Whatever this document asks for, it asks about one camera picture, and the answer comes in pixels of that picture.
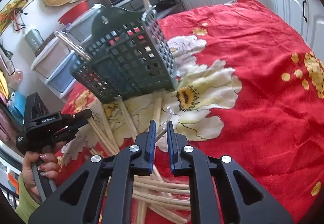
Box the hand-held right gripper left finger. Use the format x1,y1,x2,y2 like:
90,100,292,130
28,120,156,224

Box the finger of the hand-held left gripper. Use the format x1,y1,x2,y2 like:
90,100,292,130
61,109,93,127
54,125,79,143

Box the green hanging bag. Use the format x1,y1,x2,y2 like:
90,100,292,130
25,30,43,53

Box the blue plastic drawer unit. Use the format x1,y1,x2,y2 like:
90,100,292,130
66,7,102,43

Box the brown wicker basket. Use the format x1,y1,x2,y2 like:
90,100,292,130
34,32,56,57

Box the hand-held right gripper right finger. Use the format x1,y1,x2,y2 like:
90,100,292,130
166,120,294,224

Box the white kitchen cabinets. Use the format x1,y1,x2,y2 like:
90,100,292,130
175,0,324,62

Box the red floral blanket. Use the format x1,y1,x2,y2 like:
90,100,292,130
54,0,324,224

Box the light blue board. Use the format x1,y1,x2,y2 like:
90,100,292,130
7,91,26,116

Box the beige plastic drawer unit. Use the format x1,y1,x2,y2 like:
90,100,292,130
31,33,81,99

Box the yellow hanging cloths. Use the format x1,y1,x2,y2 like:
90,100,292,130
0,69,10,98

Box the plastic-wrapped wooden chopstick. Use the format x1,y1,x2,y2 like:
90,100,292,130
154,106,175,143

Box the person's left forearm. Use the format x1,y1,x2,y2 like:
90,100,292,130
17,172,41,223

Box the pile of wooden chopsticks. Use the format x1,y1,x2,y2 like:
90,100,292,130
88,91,191,224

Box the red plastic colander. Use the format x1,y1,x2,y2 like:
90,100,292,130
58,0,90,26

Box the person's left hand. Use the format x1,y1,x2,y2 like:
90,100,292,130
22,141,64,201

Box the green plastic utensil basket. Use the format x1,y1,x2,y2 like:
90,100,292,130
69,7,178,104

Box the wide fruit wall poster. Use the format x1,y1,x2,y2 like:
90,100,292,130
0,0,34,34

